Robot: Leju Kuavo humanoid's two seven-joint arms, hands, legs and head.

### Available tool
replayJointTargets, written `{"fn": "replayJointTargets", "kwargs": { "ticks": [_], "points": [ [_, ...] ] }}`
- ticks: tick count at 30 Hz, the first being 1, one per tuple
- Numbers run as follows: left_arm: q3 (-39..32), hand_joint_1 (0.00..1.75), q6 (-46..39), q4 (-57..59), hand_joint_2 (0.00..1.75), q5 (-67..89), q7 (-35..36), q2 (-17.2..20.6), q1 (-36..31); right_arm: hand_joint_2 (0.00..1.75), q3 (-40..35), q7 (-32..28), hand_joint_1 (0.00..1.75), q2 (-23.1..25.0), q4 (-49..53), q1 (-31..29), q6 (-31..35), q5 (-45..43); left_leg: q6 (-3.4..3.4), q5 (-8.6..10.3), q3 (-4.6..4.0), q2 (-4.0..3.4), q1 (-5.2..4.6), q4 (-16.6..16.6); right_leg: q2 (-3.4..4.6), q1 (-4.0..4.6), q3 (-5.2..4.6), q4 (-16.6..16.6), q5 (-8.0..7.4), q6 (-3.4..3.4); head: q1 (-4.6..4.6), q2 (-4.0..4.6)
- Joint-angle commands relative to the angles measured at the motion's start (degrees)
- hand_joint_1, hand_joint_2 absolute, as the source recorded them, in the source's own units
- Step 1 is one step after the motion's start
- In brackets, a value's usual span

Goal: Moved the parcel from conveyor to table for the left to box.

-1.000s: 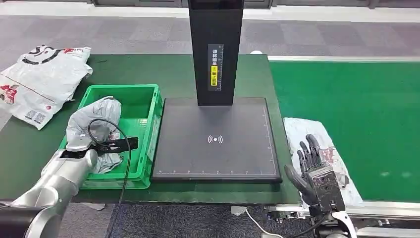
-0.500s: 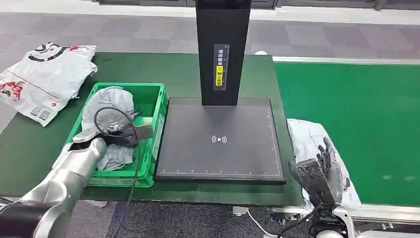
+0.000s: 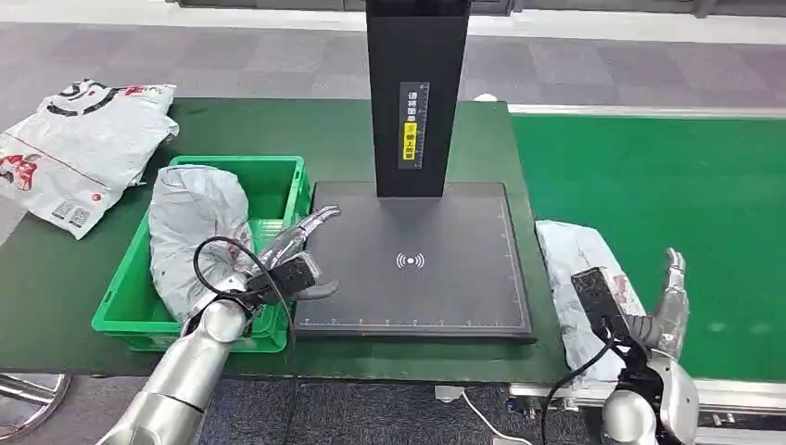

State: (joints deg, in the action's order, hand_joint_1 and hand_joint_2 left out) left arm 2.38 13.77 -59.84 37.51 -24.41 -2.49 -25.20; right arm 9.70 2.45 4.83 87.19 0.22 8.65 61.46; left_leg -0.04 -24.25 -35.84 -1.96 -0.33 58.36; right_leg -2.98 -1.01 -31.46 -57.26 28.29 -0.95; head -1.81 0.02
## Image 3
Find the black scanner stand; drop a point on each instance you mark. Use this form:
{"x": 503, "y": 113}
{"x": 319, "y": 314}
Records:
{"x": 430, "y": 288}

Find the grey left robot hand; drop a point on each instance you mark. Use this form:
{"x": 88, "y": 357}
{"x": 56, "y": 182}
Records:
{"x": 295, "y": 236}

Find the green belt conveyor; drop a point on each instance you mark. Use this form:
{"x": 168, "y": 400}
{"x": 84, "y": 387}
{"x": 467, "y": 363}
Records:
{"x": 675, "y": 184}

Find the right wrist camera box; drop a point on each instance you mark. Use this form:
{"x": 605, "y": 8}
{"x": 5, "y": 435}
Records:
{"x": 599, "y": 301}

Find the white parcel bag black print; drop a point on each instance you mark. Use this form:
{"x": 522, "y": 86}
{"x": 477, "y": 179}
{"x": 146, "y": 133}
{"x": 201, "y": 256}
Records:
{"x": 80, "y": 153}

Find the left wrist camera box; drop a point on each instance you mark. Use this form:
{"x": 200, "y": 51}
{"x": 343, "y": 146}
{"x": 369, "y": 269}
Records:
{"x": 285, "y": 276}

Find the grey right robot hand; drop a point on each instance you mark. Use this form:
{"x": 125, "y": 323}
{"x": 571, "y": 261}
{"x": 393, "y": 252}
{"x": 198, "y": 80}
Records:
{"x": 669, "y": 319}

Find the green plastic crate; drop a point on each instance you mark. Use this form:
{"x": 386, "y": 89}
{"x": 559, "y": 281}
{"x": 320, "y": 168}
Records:
{"x": 270, "y": 178}

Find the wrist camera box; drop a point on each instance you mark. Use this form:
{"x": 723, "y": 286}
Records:
{"x": 285, "y": 276}
{"x": 599, "y": 301}

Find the chrome chair base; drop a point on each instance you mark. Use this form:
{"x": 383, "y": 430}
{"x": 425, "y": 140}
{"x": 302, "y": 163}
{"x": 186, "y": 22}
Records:
{"x": 24, "y": 390}

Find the white power adapter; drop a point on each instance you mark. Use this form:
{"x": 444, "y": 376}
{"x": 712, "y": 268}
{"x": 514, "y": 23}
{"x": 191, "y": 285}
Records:
{"x": 448, "y": 394}

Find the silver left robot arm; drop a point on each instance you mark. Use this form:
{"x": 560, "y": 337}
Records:
{"x": 184, "y": 375}

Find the grey parcel bag red print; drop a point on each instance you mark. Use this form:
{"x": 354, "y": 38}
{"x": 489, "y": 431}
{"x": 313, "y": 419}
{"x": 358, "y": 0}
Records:
{"x": 190, "y": 209}

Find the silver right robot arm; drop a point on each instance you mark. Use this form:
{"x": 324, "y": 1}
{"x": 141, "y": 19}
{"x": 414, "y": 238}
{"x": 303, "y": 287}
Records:
{"x": 681, "y": 399}

